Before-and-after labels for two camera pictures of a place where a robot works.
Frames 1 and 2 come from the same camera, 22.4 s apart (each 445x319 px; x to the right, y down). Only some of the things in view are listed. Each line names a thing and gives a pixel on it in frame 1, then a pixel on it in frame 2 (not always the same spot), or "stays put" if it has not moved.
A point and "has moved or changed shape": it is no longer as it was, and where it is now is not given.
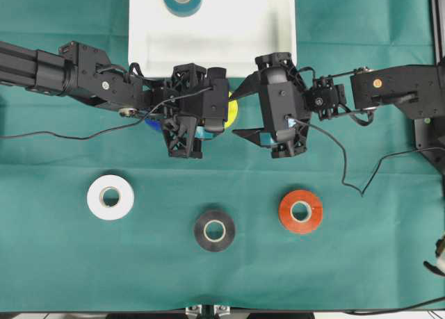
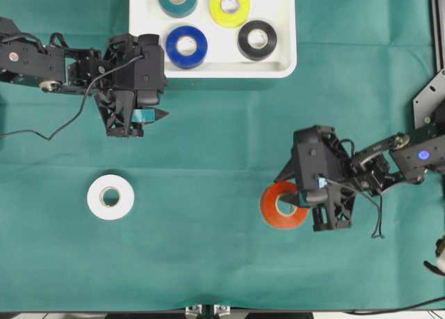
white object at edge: [438, 267] stays put
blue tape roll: [154, 124] → [183, 62]
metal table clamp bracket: [207, 311] stays put
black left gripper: [176, 105] → [117, 108]
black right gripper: [287, 113] → [325, 170]
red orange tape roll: [296, 226] has moved or changed shape
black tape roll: [214, 231] → [256, 40]
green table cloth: [95, 216] stays put
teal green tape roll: [182, 1] has moved or changed shape
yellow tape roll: [233, 111] → [230, 7]
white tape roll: [96, 192] stays put
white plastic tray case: [234, 24] stays put
